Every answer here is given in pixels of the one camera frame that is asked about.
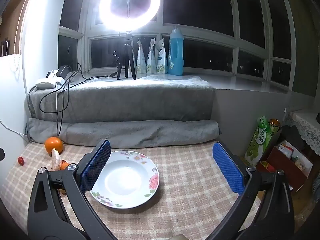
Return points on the white lace cloth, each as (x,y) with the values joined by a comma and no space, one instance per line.
(308,130)

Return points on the large orange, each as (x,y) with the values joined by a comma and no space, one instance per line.
(53,145)

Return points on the drink can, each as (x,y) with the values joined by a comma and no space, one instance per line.
(274,125)

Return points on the green printed box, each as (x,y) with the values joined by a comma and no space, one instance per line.
(257,142)

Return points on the pale peeled fruit piece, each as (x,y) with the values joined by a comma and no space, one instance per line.
(55,160)

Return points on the blue detergent bottle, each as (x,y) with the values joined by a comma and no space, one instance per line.
(175,55)

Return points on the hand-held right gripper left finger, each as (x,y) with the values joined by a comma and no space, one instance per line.
(96,165)

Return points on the white floral plate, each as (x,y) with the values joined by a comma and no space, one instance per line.
(125,180)

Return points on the white fluffy cloth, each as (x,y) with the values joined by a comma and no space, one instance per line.
(175,80)

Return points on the white floral refill pouch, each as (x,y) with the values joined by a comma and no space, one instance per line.
(151,60)
(140,60)
(161,61)

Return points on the white power adapter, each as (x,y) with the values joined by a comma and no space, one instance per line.
(46,83)

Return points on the red cardboard box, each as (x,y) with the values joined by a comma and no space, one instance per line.
(277,165)

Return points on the plaid beige tablecloth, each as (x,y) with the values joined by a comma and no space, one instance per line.
(175,192)

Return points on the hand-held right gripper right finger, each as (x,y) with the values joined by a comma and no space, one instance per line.
(228,167)

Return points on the black tripod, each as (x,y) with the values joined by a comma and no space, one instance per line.
(128,55)

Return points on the white window frame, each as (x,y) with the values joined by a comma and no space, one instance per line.
(233,30)

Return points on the black power adapter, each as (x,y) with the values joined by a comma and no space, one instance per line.
(63,71)

